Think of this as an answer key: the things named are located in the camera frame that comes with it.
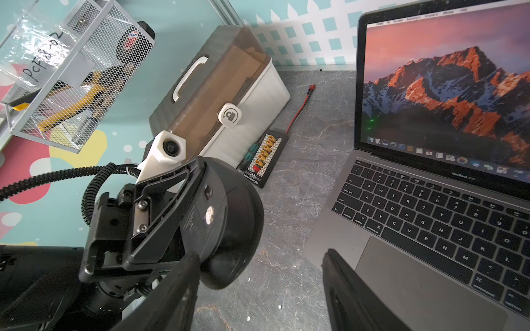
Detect black board yellow connectors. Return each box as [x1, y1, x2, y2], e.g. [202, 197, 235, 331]
[241, 130, 288, 188]

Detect green handled screwdriver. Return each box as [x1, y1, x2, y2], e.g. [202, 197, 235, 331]
[237, 143, 259, 172]

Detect clear labelled plastic bag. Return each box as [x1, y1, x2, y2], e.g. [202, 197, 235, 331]
[1, 13, 78, 92]

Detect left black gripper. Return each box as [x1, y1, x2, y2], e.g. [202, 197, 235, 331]
[79, 159, 206, 284]

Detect black tape roll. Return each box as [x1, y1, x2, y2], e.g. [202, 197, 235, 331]
[115, 26, 153, 65]

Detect red black cable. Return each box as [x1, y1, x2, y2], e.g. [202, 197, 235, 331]
[284, 84, 316, 135]

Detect brown lid storage box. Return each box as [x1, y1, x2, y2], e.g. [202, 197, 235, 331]
[149, 26, 291, 167]

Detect yellow tool in basket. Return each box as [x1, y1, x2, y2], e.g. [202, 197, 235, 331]
[37, 65, 128, 132]

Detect white wire wall basket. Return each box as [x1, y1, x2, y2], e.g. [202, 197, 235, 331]
[1, 1, 155, 153]

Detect grey laptop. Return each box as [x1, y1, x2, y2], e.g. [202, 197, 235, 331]
[304, 1, 529, 330]

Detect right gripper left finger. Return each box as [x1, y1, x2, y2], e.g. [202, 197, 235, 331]
[113, 252, 200, 331]

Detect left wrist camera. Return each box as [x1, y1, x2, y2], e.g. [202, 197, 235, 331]
[136, 130, 186, 184]

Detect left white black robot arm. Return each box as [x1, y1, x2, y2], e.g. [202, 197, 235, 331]
[1, 245, 199, 330]

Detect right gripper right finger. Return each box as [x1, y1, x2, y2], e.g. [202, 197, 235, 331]
[322, 249, 409, 330]

